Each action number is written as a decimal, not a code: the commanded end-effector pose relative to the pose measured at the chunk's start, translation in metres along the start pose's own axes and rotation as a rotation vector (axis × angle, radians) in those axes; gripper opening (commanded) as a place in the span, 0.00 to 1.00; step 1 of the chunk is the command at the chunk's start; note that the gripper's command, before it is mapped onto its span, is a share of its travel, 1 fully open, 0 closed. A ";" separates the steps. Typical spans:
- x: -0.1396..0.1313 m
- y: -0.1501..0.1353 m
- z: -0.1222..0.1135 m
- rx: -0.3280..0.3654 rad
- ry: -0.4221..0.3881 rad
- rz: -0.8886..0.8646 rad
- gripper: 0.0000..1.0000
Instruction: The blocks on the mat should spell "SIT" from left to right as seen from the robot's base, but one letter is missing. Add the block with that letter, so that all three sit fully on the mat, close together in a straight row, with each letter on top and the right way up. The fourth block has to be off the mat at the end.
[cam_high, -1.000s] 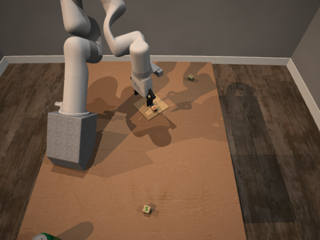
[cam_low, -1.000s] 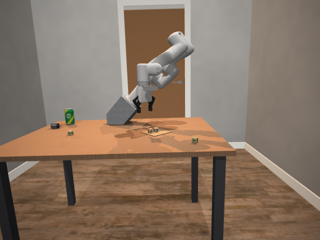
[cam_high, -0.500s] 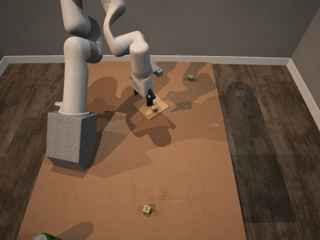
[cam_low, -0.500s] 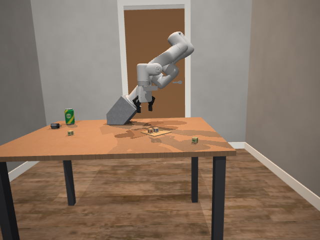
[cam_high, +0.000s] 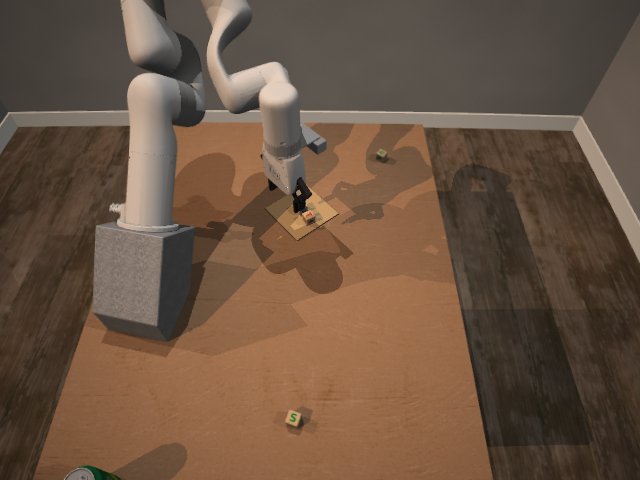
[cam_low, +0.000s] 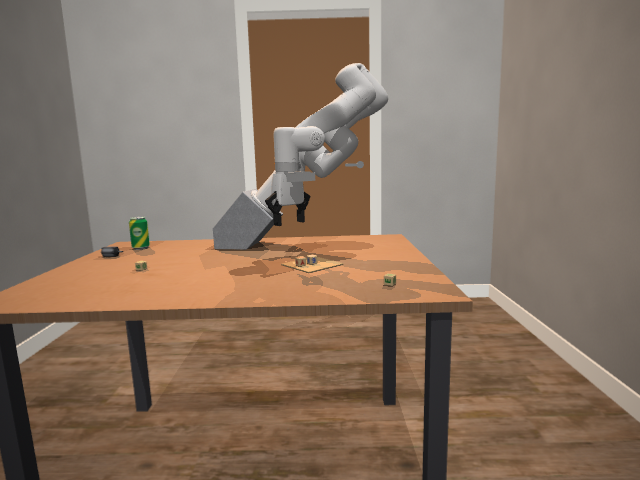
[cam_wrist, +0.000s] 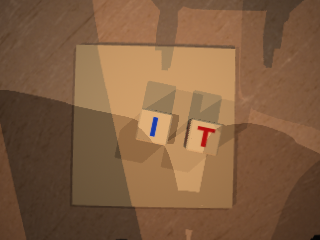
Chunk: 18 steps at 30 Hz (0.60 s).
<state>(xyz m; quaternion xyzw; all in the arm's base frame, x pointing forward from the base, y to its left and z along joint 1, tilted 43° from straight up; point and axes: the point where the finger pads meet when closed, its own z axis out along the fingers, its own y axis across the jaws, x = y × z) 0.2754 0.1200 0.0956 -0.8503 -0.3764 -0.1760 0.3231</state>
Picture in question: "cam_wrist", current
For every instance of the tan square mat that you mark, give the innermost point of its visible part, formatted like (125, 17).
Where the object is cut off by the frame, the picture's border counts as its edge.
(112, 84)

